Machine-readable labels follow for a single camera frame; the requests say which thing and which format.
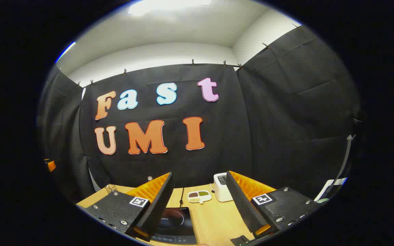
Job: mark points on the black induction cooktop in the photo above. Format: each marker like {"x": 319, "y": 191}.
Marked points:
{"x": 178, "y": 222}

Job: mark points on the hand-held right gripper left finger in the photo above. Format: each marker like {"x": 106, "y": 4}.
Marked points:
{"x": 161, "y": 201}

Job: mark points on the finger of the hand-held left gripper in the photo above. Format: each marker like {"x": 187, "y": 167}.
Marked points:
{"x": 50, "y": 166}

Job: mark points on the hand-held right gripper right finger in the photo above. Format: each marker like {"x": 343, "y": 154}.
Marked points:
{"x": 241, "y": 201}

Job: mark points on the white toaster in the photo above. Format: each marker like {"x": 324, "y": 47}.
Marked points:
{"x": 221, "y": 191}

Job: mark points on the black backdrop cloth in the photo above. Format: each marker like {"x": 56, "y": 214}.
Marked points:
{"x": 234, "y": 136}

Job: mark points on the white divided dish of beans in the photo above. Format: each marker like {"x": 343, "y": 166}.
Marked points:
{"x": 198, "y": 196}

